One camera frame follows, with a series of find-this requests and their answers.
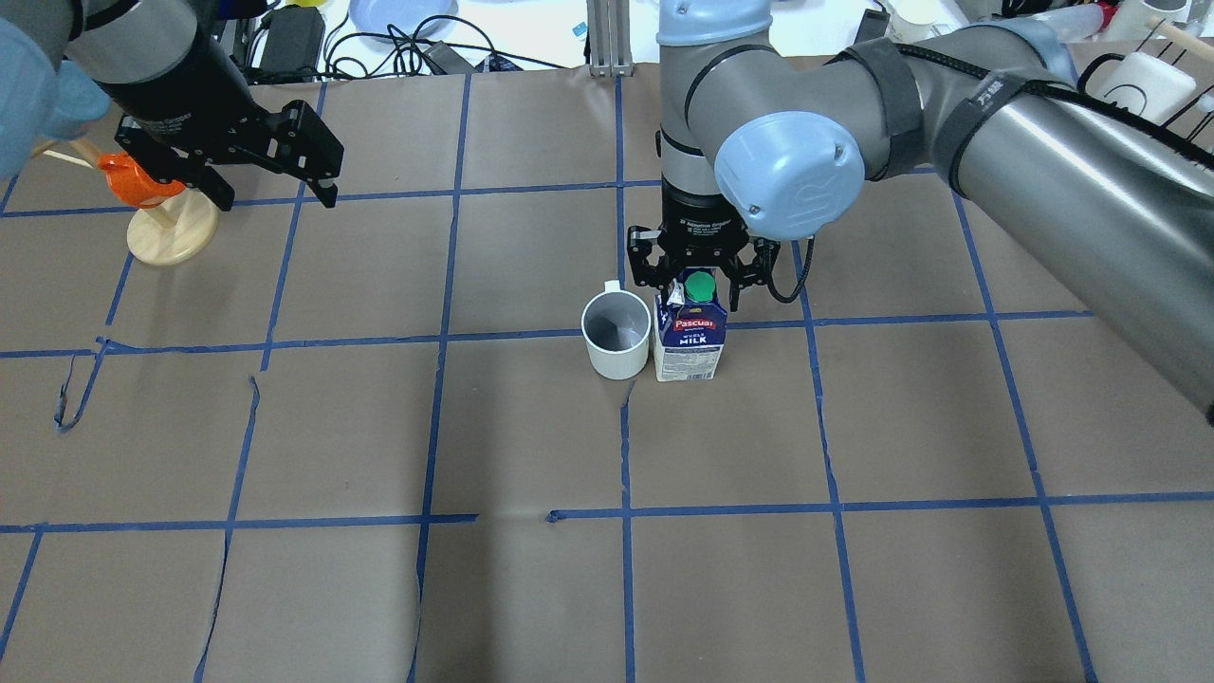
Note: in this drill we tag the white cup on rack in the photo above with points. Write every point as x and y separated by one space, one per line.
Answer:
1147 86

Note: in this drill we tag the black power adapter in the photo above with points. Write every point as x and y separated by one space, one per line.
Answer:
290 50

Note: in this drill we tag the aluminium frame post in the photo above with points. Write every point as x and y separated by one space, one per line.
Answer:
609 41

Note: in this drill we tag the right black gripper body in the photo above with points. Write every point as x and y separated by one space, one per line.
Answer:
700 224

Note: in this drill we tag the wooden rack handle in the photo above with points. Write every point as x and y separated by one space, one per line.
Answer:
1192 43

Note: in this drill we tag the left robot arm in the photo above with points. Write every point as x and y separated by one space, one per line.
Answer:
111 41

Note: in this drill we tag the blue white milk carton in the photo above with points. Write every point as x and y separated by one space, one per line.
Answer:
689 328

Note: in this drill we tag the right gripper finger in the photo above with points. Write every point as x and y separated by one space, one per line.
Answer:
756 272
651 257

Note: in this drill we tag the black wire cup rack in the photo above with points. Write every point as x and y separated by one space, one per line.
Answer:
1122 31

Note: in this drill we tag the blue plate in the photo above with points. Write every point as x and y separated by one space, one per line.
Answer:
373 18

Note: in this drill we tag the orange mug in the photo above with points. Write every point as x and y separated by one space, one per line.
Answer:
134 187

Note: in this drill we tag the white ribbed mug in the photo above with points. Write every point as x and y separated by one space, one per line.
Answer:
616 326

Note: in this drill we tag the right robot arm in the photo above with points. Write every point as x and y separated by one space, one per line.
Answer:
755 153

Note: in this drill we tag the wooden mug tree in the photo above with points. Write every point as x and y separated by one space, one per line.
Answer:
162 236

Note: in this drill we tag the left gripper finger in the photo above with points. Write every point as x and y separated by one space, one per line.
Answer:
163 164
308 150

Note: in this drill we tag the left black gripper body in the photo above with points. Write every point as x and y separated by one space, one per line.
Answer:
178 101

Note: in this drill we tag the blue mug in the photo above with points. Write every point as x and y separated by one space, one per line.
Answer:
79 104

